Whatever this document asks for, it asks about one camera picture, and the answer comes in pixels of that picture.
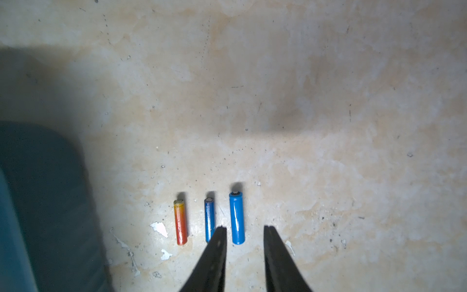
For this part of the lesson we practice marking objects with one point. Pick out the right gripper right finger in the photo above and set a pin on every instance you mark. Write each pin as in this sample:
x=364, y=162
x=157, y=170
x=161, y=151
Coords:
x=282, y=274

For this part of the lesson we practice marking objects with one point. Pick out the blue AAA battery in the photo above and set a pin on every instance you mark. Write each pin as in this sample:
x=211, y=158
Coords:
x=210, y=225

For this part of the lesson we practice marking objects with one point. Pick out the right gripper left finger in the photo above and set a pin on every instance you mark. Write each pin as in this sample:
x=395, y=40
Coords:
x=209, y=273

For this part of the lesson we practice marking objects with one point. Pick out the teal plastic storage box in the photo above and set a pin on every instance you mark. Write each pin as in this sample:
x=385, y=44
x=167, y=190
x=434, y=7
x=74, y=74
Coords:
x=49, y=236

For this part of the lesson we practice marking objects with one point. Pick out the red orange AAA battery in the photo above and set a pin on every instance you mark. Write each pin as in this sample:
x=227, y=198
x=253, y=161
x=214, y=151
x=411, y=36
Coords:
x=180, y=222

